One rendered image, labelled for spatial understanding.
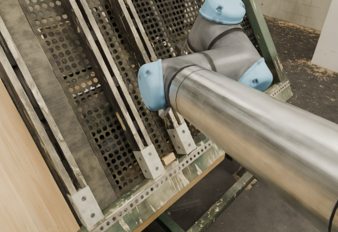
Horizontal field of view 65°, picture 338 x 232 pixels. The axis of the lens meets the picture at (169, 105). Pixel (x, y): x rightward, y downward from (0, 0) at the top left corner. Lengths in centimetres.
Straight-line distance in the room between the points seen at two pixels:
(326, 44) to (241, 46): 388
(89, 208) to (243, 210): 141
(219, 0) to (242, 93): 25
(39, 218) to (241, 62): 80
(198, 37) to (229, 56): 10
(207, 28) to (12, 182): 75
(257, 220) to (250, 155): 191
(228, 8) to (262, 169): 32
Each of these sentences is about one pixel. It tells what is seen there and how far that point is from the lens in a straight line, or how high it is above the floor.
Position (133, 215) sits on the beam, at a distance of 108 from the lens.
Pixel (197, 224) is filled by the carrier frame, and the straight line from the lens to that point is 184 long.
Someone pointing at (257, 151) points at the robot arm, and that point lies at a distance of 23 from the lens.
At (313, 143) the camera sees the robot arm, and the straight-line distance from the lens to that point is 22.
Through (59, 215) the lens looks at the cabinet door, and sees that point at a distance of 101.
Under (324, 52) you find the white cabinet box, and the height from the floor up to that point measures 22.
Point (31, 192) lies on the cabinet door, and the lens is 98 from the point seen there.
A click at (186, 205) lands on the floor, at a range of 213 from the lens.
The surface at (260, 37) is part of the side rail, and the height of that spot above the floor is 115.
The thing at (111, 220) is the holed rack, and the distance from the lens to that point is 104.
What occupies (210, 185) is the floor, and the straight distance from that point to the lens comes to 225.
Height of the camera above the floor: 176
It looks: 35 degrees down
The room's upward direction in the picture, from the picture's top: straight up
